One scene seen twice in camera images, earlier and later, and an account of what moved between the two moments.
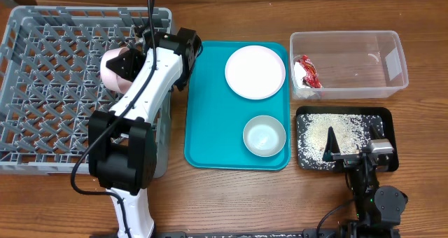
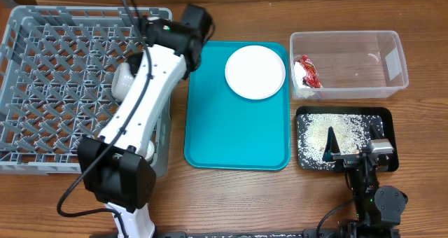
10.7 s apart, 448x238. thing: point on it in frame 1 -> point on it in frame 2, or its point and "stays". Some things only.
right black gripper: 331,152 stays
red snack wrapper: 311,79 stays
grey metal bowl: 264,136 -> 122,79
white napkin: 299,73 stays
